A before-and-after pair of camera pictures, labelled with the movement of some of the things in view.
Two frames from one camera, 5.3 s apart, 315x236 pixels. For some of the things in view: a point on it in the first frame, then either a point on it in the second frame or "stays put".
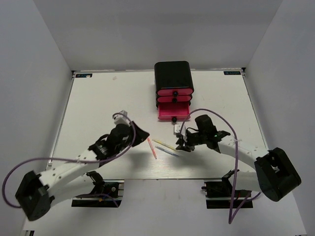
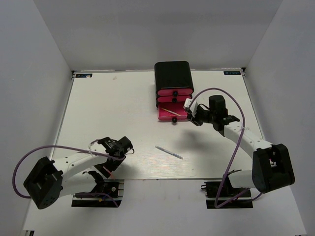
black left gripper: x=140 y=134 → x=110 y=167
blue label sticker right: x=232 y=73 stays put
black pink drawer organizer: x=174 y=86 stays put
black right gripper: x=187 y=147 → x=195 y=120
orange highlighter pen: x=152 y=149 → x=108 y=171
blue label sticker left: x=83 y=75 stays put
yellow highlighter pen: x=164 y=144 → x=171 y=111
